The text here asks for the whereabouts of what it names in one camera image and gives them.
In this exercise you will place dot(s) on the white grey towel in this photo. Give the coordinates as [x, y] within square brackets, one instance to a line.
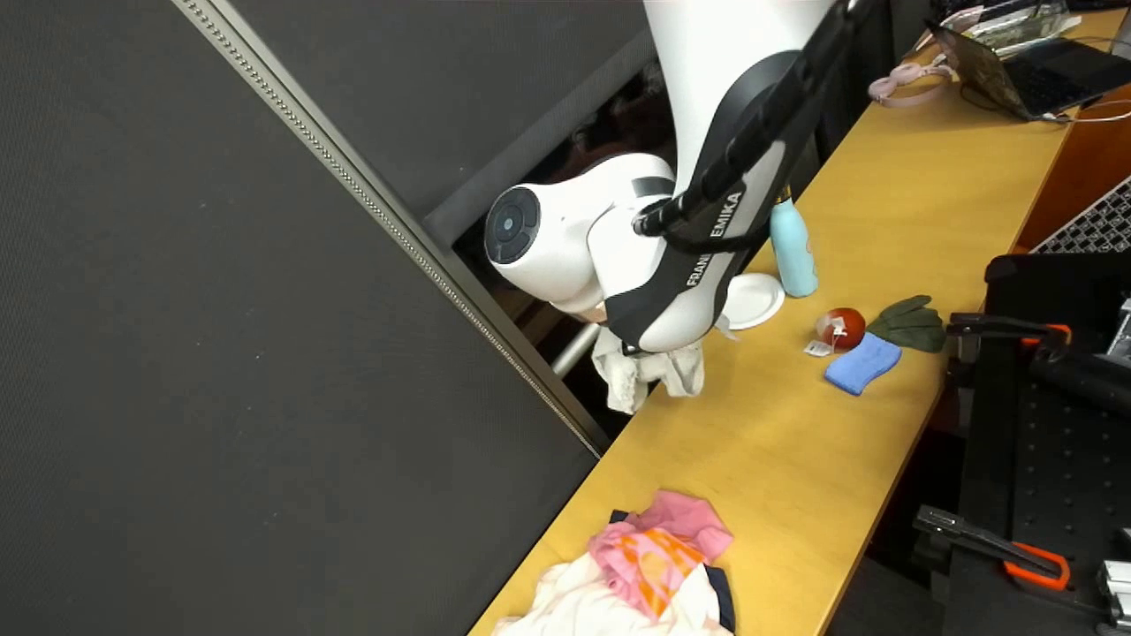
[630, 373]

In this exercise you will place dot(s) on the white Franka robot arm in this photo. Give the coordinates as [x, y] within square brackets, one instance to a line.
[709, 71]

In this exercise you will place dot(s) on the long metal window handrail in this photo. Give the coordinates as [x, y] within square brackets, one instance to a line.
[573, 350]

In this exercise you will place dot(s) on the white round plate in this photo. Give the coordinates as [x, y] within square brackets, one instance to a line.
[759, 303]

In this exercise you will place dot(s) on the light blue water bottle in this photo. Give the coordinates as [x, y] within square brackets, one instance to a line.
[798, 254]

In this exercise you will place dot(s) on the pink orange cloth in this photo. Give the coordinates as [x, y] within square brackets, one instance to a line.
[659, 554]

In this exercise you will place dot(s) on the white paper tag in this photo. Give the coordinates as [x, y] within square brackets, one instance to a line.
[817, 349]

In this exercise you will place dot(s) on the grey roller blind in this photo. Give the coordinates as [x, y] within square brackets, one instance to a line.
[473, 83]

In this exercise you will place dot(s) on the red ball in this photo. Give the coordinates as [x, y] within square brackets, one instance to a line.
[842, 328]

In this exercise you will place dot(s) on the blue sponge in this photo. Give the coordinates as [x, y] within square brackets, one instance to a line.
[863, 366]

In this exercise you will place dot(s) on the dark navy cloth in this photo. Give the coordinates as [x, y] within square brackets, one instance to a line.
[722, 598]

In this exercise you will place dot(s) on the dark green leaf cloth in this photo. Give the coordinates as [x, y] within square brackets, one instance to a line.
[911, 324]

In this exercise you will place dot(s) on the pink object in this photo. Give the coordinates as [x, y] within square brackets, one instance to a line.
[907, 83]

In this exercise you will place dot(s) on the black robot stand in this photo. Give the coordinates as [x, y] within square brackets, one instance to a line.
[1049, 461]

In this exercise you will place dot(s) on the open dark laptop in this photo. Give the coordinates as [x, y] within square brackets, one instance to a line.
[1026, 71]

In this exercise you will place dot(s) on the perforated metal plate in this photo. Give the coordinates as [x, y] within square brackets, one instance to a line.
[1093, 223]

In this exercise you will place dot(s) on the stack of papers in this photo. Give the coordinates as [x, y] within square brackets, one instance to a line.
[1011, 22]

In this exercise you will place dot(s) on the perforated aluminium window frame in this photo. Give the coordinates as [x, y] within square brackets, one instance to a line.
[391, 218]

